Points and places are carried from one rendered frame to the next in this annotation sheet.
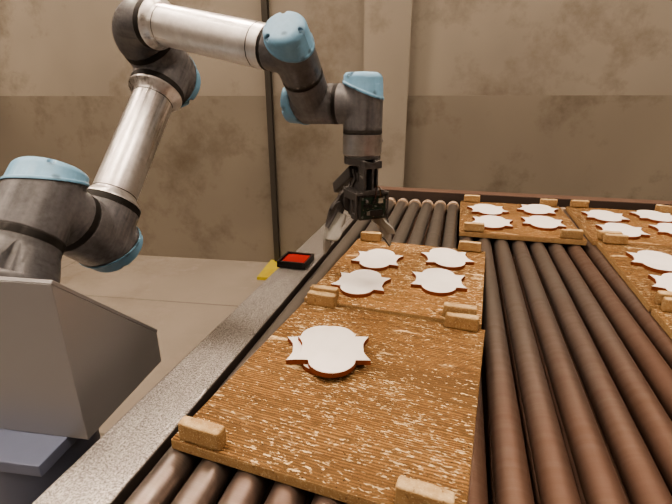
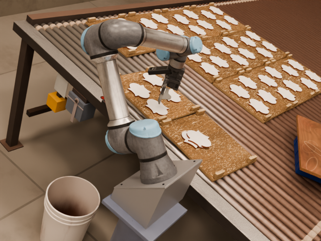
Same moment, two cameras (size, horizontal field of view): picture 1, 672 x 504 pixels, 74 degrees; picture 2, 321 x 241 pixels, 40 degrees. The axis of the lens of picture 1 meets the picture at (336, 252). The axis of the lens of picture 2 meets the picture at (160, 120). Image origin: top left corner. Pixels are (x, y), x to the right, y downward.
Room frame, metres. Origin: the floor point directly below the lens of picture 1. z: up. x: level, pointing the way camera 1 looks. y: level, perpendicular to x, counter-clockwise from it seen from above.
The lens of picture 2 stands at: (0.34, 1.82, 2.23)
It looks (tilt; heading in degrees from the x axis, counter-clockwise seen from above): 35 degrees down; 285
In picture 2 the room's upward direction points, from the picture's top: 23 degrees clockwise
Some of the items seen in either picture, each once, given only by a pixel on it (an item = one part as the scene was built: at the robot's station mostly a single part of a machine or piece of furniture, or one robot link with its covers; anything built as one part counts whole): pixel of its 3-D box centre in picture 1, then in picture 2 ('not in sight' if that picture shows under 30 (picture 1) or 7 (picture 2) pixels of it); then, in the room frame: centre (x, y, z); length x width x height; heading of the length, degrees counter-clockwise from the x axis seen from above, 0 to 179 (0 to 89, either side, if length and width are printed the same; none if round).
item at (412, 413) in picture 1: (356, 378); (207, 143); (0.57, -0.03, 0.93); 0.41 x 0.35 x 0.02; 160
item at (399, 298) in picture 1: (405, 274); (154, 94); (0.97, -0.16, 0.93); 0.41 x 0.35 x 0.02; 162
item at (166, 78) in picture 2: (363, 187); (173, 76); (0.88, -0.05, 1.15); 0.09 x 0.08 x 0.12; 21
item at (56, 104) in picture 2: not in sight; (59, 91); (1.45, 0.01, 0.74); 0.09 x 0.08 x 0.24; 165
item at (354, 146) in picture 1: (363, 145); (176, 61); (0.89, -0.05, 1.24); 0.08 x 0.08 x 0.05
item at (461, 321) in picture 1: (461, 321); (200, 112); (0.71, -0.22, 0.95); 0.06 x 0.02 x 0.03; 70
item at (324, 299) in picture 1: (322, 298); (165, 122); (0.80, 0.03, 0.95); 0.06 x 0.02 x 0.03; 70
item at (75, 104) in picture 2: not in sight; (80, 105); (1.28, 0.06, 0.77); 0.14 x 0.11 x 0.18; 165
